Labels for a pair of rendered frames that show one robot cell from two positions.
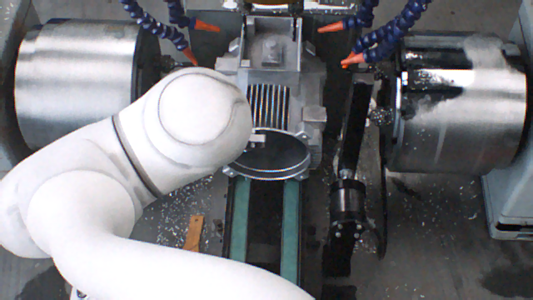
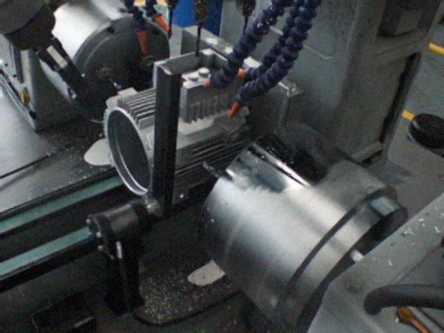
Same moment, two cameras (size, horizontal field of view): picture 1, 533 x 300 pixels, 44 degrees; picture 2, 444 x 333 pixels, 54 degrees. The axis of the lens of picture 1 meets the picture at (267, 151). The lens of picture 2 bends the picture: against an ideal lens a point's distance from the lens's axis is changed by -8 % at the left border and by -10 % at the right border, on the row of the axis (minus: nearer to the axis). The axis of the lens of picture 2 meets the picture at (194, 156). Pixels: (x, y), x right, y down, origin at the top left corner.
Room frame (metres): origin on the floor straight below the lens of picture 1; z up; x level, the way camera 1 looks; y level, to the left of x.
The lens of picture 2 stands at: (0.28, -0.53, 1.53)
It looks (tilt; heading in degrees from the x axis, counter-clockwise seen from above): 39 degrees down; 47
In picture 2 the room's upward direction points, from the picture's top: 6 degrees clockwise
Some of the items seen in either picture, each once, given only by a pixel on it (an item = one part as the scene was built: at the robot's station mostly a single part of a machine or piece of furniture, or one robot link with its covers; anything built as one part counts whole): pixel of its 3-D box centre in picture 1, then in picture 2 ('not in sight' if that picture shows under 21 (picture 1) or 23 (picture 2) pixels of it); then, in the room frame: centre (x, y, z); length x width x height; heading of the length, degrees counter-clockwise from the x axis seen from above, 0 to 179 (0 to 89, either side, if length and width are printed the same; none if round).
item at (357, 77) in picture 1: (353, 132); (164, 149); (0.59, -0.13, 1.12); 0.04 x 0.03 x 0.26; 178
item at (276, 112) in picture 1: (269, 109); (175, 134); (0.72, 0.00, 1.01); 0.20 x 0.19 x 0.19; 177
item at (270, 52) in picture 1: (271, 57); (198, 84); (0.76, -0.01, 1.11); 0.12 x 0.11 x 0.07; 177
